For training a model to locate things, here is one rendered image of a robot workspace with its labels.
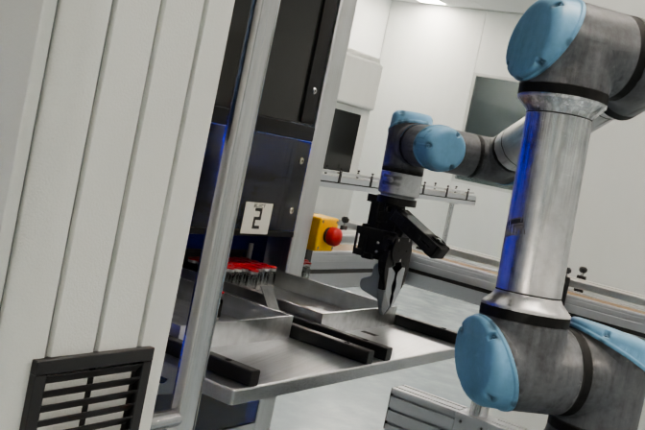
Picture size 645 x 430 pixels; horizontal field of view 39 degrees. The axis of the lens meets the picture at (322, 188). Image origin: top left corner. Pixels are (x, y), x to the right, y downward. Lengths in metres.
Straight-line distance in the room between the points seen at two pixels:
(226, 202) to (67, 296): 0.18
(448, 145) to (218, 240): 0.79
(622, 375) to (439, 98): 9.39
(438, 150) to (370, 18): 9.24
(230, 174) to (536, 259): 0.53
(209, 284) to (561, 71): 0.59
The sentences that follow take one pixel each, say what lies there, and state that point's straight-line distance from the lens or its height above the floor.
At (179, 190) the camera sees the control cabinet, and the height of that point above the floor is 1.13.
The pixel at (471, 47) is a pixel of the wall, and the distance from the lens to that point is 10.52.
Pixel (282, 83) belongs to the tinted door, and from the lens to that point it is 1.74.
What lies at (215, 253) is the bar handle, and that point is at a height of 1.08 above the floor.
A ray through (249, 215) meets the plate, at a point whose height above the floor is 1.02.
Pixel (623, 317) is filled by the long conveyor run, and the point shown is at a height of 0.91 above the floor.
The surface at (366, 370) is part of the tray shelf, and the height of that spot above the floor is 0.87.
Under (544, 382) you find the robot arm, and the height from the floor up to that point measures 0.95.
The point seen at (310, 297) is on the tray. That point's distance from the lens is 1.82.
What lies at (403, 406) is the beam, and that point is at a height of 0.51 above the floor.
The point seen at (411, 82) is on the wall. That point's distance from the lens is 10.77.
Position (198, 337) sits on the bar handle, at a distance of 0.81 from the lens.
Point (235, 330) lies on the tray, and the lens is 1.32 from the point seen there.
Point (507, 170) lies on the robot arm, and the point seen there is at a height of 1.20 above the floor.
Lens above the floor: 1.19
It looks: 3 degrees down
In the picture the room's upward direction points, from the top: 12 degrees clockwise
